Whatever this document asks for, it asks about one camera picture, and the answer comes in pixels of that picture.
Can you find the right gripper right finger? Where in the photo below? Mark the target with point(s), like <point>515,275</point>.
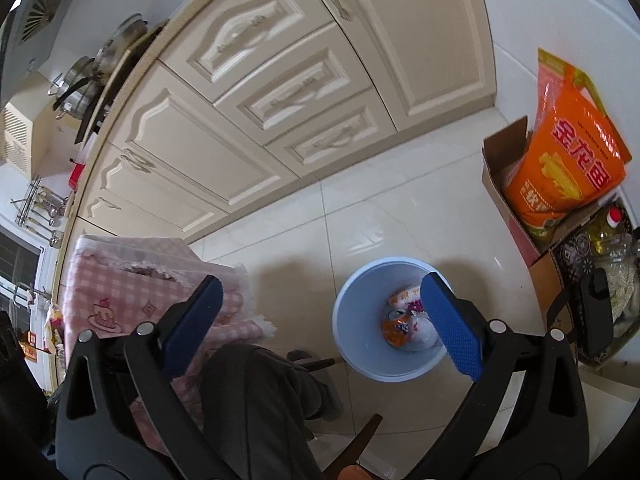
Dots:
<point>525,414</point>

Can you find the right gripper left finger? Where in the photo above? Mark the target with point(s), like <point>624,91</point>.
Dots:
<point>119,417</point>

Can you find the white tissue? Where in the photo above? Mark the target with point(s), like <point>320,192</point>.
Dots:
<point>421,332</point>

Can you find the crushed orange soda can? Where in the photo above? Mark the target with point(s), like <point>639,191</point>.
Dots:
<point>396,327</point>

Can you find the light blue trash bin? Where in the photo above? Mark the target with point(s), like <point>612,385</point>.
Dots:
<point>357,321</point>

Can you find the cream kitchen cabinets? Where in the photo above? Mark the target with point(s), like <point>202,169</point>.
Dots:
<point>238,103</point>

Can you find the pink checkered tablecloth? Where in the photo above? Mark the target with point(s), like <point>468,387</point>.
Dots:
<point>115,283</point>

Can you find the brown cardboard box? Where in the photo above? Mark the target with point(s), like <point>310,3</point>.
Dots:
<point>501,153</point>

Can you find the person's dark trouser leg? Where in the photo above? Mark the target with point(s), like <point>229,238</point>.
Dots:
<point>255,405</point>

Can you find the cooking oil bottle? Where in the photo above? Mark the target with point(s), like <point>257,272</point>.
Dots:
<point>613,244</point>

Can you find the utensil hanging rack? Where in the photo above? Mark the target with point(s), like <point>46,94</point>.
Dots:
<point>40,211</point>

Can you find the red container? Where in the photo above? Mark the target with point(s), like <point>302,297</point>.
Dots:
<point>73,179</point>

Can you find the orange rice bag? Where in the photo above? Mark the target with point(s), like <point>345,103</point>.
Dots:
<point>575,155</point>

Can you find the steel stock pot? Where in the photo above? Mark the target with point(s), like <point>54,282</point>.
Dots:
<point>77,89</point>

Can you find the steel wok pan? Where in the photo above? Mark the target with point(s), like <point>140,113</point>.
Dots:
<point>127,33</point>

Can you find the range hood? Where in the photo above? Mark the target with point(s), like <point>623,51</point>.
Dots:
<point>27,37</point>

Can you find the cream upper wall cabinet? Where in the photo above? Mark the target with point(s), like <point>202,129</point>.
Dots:
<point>28,126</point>

